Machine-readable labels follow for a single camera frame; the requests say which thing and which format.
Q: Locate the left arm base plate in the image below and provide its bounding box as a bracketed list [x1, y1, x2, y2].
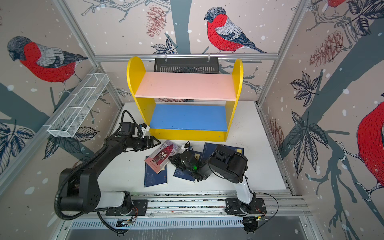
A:
[106, 200, 148, 217]

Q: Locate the black mesh tray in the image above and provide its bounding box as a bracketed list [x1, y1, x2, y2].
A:
[154, 58, 219, 74]

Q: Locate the red illustrated book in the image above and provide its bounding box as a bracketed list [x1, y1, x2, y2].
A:
[145, 140, 181, 174]

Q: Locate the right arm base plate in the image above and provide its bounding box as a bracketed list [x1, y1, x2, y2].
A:
[225, 197, 267, 217]

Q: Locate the white wire mesh basket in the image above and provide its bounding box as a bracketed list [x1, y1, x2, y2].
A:
[48, 73, 110, 138]

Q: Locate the aluminium mounting rail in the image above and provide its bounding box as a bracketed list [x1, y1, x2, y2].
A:
[64, 191, 313, 220]

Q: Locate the yellow pink blue shelf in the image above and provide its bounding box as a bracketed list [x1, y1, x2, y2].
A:
[127, 57, 244, 142]

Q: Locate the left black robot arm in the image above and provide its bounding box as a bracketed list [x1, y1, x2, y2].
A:
[54, 135, 161, 221]

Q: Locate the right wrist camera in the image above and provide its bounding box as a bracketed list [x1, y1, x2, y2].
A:
[183, 141, 193, 152]

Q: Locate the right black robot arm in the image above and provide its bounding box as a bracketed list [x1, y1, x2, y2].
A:
[169, 145, 254, 205]

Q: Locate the navy blue book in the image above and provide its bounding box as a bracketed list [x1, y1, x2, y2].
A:
[201, 143, 218, 162]
[144, 163, 168, 188]
[173, 150, 202, 183]
[229, 146, 244, 155]

